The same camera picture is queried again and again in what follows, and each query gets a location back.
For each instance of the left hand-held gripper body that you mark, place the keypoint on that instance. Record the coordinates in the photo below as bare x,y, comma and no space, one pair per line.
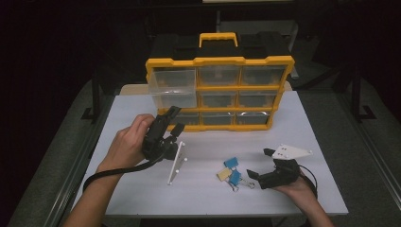
156,142

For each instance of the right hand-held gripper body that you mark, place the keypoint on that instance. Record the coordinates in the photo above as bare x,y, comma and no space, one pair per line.
280,176

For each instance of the single clear plastic drawer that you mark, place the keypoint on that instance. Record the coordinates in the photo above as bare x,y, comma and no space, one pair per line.
173,101

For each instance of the yellow binder clip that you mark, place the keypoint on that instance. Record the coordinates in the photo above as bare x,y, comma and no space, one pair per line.
224,174

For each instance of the yellow black organizer case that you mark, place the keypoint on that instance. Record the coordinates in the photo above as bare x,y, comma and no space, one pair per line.
217,61

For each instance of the person's right hand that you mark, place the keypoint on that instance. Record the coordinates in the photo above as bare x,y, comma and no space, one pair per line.
296,192

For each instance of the person's left hand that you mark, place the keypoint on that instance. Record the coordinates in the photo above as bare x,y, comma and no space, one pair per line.
127,145

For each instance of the grid of clear bins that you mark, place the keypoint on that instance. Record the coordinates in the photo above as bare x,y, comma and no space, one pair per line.
219,75

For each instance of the black metal stand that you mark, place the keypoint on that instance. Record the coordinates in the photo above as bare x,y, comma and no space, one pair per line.
95,94
356,94

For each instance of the metal frame rail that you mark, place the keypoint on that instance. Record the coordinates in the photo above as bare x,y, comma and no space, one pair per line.
77,170
378,159

